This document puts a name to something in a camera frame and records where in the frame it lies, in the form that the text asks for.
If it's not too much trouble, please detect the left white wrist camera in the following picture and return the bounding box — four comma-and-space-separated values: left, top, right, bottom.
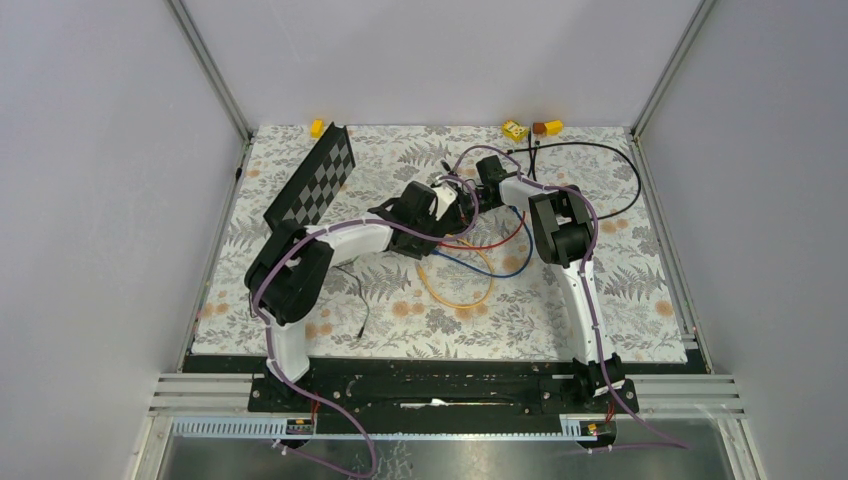
432, 184, 458, 220

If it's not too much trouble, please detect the black network switch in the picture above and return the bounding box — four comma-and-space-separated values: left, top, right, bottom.
388, 229, 439, 260

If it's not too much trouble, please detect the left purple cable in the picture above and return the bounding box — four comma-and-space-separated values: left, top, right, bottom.
251, 175, 481, 478

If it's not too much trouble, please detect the yellow owl toy block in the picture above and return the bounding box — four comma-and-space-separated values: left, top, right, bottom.
501, 120, 530, 143

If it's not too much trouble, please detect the floral patterned table mat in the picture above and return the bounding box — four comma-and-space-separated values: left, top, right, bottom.
191, 125, 686, 363

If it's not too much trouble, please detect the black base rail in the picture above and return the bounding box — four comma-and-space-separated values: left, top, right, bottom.
182, 355, 641, 439

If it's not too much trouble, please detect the small yellow block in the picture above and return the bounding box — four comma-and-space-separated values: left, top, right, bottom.
309, 119, 325, 139

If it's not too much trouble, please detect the red ethernet cable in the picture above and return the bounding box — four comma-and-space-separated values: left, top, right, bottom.
437, 210, 528, 252

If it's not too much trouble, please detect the blue ethernet cable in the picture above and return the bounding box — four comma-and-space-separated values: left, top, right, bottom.
429, 205, 535, 280

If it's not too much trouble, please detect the black ethernet cable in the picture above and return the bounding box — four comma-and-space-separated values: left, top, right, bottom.
506, 129, 643, 221

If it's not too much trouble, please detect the black white checkerboard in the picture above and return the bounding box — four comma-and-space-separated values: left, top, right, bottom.
263, 123, 356, 231

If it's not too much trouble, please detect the yellow rectangular block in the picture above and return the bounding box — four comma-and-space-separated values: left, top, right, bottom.
543, 120, 564, 136

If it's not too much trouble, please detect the purple cable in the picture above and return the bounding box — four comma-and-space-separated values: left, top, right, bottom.
251, 175, 481, 478
440, 144, 690, 454

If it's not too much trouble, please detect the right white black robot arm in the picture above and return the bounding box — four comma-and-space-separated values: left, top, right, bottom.
476, 155, 626, 412

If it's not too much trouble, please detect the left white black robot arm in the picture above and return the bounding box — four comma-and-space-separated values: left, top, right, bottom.
245, 178, 481, 411

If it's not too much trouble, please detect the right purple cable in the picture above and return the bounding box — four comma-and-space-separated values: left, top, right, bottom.
440, 144, 690, 454

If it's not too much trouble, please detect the yellow ethernet cable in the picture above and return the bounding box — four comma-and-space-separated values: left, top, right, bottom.
415, 238, 497, 311

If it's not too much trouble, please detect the black power adapter with cord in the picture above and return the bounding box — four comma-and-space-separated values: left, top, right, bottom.
248, 264, 371, 340

